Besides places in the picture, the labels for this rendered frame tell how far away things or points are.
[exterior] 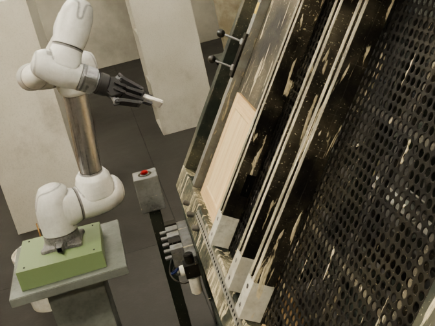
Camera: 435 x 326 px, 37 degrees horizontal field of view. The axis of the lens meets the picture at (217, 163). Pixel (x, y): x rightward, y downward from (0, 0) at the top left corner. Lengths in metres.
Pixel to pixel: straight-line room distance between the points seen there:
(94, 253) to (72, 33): 1.05
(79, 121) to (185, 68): 3.93
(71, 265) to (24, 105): 2.43
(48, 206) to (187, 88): 3.98
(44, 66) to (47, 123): 3.00
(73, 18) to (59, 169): 3.16
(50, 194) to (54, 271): 0.33
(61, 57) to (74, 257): 1.01
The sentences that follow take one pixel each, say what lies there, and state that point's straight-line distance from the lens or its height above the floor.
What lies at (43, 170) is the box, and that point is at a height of 0.46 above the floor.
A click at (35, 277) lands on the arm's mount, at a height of 0.80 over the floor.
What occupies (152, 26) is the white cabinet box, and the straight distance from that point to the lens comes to 6.53.
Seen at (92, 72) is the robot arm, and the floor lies 1.65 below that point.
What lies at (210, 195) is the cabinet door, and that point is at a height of 0.94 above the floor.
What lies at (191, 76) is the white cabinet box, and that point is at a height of 0.53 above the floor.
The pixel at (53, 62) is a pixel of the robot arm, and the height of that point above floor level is 1.71.
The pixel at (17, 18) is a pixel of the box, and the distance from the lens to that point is 4.98.
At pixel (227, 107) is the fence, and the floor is 1.22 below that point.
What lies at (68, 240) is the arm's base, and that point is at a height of 0.86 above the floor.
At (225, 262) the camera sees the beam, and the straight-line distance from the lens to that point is 2.34.
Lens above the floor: 2.06
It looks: 21 degrees down
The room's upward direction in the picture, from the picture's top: 13 degrees counter-clockwise
